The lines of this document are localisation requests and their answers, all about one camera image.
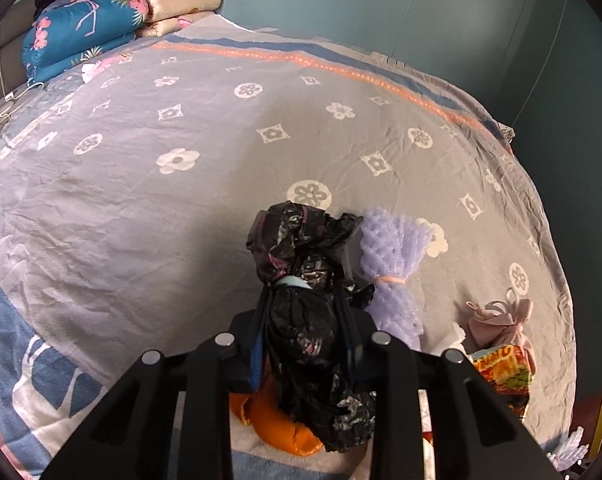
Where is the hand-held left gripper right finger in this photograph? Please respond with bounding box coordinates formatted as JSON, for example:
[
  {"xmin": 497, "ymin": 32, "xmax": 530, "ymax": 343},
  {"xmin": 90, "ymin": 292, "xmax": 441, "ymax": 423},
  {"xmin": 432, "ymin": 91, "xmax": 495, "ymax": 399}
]
[{"xmin": 338, "ymin": 307, "xmax": 558, "ymax": 480}]

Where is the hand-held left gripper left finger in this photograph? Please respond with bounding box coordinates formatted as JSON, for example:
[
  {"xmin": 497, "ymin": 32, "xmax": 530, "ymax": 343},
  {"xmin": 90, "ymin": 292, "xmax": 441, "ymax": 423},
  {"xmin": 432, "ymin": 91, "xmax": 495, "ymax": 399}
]
[{"xmin": 41, "ymin": 309, "xmax": 269, "ymax": 480}]

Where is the black plastic bag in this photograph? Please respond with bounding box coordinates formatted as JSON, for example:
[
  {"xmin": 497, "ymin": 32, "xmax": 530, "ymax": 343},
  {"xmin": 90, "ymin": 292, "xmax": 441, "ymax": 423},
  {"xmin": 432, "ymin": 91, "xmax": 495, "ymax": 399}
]
[{"xmin": 246, "ymin": 201, "xmax": 377, "ymax": 453}]

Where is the purple foam net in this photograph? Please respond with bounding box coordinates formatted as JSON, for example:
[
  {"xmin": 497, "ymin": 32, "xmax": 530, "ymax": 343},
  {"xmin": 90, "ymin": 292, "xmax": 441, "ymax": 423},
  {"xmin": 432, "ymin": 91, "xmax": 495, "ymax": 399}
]
[{"xmin": 359, "ymin": 207, "xmax": 434, "ymax": 351}]

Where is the colourful snack packet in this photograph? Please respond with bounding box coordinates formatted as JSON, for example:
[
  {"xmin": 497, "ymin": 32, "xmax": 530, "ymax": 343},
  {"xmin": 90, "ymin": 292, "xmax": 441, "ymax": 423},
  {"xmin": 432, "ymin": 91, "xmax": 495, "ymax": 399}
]
[{"xmin": 468, "ymin": 344, "xmax": 533, "ymax": 421}]

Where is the pink cloth pouch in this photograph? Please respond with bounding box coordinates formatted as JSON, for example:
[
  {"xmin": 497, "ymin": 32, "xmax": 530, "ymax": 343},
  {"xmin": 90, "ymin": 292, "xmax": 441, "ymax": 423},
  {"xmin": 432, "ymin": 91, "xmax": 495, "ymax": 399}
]
[{"xmin": 465, "ymin": 287, "xmax": 537, "ymax": 378}]

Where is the blue deer print blanket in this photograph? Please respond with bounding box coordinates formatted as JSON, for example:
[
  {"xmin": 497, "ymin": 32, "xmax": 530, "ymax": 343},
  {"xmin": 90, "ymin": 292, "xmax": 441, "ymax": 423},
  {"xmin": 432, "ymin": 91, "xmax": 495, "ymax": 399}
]
[{"xmin": 0, "ymin": 255, "xmax": 112, "ymax": 477}]

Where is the grey patterned bedsheet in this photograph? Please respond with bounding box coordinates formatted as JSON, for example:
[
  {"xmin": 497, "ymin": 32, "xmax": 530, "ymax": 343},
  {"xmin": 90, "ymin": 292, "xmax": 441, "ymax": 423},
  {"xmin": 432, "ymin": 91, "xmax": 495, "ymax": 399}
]
[{"xmin": 0, "ymin": 12, "xmax": 579, "ymax": 463}]

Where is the beige folded quilt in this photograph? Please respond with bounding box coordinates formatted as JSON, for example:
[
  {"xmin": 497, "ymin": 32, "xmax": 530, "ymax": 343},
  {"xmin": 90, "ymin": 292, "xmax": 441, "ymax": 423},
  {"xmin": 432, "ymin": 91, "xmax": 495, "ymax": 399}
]
[{"xmin": 137, "ymin": 0, "xmax": 224, "ymax": 38}]

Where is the blue floral folded quilt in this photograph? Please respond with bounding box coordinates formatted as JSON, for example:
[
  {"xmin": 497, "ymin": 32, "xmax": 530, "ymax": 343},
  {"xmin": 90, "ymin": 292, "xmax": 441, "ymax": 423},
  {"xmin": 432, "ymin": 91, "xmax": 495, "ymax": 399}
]
[{"xmin": 22, "ymin": 0, "xmax": 154, "ymax": 87}]

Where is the thin wall cable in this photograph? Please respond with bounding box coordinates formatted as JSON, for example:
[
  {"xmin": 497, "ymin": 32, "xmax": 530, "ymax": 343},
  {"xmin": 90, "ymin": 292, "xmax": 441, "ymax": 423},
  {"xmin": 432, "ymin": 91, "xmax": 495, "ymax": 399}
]
[{"xmin": 512, "ymin": 0, "xmax": 571, "ymax": 128}]

